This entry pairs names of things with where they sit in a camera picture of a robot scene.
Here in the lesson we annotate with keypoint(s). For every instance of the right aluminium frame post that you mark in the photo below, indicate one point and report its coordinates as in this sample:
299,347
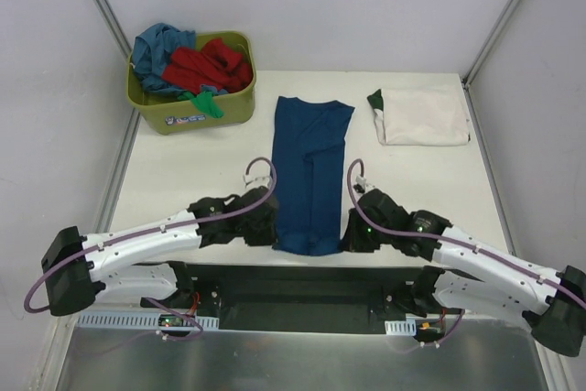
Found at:
497,30

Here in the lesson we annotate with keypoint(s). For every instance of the green t-shirt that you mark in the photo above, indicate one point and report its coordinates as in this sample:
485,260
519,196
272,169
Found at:
204,102

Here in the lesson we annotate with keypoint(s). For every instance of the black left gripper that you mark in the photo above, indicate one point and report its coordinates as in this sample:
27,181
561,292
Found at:
266,224

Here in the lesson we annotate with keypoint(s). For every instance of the white slotted cable duct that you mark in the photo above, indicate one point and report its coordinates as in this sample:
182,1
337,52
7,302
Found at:
129,320

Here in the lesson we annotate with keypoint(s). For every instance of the red t-shirt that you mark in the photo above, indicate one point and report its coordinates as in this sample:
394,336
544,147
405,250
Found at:
215,64

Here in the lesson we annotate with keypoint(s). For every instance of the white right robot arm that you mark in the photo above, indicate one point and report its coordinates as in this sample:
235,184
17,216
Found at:
463,273

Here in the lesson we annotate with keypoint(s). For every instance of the light blue t-shirt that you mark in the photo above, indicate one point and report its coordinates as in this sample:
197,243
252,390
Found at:
152,52

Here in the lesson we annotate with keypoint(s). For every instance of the white folded t-shirt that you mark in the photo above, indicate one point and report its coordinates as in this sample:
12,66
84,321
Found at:
432,116

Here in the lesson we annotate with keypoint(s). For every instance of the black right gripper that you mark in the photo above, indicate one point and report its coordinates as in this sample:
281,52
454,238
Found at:
355,233

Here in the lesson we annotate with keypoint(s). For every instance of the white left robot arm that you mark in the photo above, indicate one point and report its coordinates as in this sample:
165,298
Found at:
76,267

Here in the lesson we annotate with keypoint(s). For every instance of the olive green plastic bin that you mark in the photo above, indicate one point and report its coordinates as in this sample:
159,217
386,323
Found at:
167,115

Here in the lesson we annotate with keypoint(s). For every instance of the dark blue printed t-shirt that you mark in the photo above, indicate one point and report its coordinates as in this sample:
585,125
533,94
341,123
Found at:
308,155

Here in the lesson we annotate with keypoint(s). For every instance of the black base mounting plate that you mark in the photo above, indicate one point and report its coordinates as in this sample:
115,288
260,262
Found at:
344,300

